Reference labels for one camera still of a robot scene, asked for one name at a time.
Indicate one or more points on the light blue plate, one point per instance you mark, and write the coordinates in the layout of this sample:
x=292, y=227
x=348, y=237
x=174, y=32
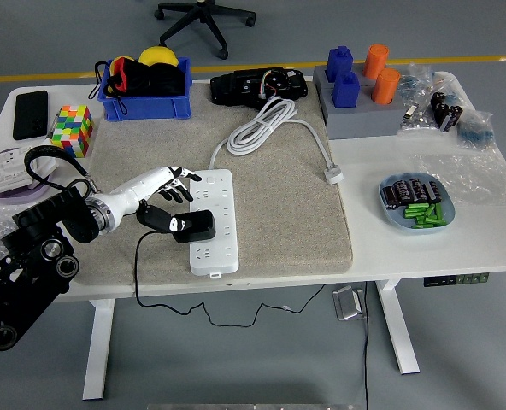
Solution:
x=392, y=218

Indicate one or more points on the black table control panel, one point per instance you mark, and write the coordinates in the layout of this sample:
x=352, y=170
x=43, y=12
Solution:
x=456, y=279

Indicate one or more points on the blue plastic bin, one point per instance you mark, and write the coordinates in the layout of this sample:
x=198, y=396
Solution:
x=150, y=107

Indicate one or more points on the empty clear plastic bag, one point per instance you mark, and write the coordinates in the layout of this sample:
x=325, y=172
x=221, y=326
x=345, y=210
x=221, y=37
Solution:
x=471, y=179

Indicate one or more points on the plain black pouch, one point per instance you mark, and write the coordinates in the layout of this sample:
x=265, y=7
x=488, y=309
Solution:
x=167, y=79

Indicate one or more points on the blue plastic block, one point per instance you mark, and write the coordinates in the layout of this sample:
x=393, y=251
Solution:
x=338, y=64
x=345, y=91

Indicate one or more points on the grey holder block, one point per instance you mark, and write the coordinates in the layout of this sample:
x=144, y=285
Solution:
x=362, y=81
x=360, y=124

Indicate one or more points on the silver metal box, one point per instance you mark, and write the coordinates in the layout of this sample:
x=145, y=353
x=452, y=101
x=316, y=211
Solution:
x=347, y=303

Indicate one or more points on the multicoloured puzzle cube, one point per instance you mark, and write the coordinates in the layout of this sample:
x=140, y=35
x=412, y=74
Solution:
x=71, y=130

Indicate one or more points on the black smartphone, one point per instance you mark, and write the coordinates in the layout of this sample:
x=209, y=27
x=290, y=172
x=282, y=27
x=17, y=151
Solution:
x=30, y=115

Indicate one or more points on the black office chair base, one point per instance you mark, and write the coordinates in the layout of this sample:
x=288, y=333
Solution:
x=206, y=19

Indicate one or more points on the clear bag of blue parts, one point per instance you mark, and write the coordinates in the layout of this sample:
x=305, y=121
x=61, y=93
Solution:
x=477, y=132

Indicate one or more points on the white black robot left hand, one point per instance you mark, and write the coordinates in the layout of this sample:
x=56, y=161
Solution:
x=142, y=188

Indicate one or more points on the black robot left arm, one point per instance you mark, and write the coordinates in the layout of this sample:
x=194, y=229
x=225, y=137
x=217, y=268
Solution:
x=22, y=265

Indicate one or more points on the black capacitor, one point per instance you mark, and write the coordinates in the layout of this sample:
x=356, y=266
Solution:
x=402, y=191
x=435, y=191
x=418, y=189
x=391, y=196

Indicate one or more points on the purple round plate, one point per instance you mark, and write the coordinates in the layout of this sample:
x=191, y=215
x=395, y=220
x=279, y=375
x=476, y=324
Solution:
x=13, y=200

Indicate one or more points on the clear bag of black capacitors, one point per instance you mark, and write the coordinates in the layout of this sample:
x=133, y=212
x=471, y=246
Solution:
x=447, y=113

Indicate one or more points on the grey-beige fabric mat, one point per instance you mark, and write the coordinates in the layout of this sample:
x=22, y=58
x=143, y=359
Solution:
x=287, y=222

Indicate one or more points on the orange plastic cylinder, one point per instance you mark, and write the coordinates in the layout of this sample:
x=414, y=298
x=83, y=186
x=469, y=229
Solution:
x=385, y=87
x=374, y=62

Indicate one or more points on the yellow ball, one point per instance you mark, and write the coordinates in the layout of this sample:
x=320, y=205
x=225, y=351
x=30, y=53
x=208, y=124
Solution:
x=157, y=54

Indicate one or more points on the clear bag of small parts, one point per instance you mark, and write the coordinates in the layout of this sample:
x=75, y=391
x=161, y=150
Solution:
x=417, y=81

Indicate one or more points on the white table leg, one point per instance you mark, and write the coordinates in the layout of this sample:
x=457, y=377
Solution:
x=400, y=333
x=97, y=350

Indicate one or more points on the large white socket panel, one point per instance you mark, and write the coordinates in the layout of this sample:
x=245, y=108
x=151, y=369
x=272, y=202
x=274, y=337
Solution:
x=7, y=173

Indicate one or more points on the green cylinder piece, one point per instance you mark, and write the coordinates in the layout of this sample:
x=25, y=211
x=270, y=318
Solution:
x=415, y=208
x=424, y=219
x=439, y=212
x=428, y=225

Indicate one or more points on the clear bag of metal parts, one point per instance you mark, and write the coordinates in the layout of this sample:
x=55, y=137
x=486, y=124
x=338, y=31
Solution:
x=419, y=121

